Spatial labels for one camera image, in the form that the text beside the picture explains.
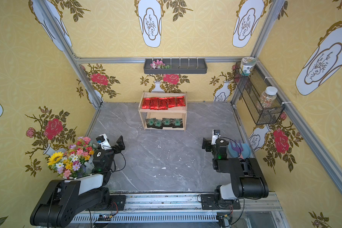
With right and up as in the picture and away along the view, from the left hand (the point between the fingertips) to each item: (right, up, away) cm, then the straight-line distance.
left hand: (109, 138), depth 87 cm
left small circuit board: (+3, -39, -14) cm, 41 cm away
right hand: (+66, -1, +7) cm, 66 cm away
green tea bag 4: (+42, +8, +17) cm, 46 cm away
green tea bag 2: (+27, +8, +17) cm, 33 cm away
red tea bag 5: (+43, +23, +3) cm, 49 cm away
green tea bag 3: (+34, +9, +20) cm, 41 cm away
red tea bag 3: (+32, +22, +4) cm, 39 cm away
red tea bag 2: (+27, +22, +3) cm, 35 cm away
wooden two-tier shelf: (+42, +16, +3) cm, 45 cm away
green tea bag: (+22, +9, +19) cm, 30 cm away
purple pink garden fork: (+81, -8, +6) cm, 82 cm away
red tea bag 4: (+38, +23, +3) cm, 44 cm away
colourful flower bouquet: (-13, -10, -15) cm, 23 cm away
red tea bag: (+21, +22, +3) cm, 31 cm away
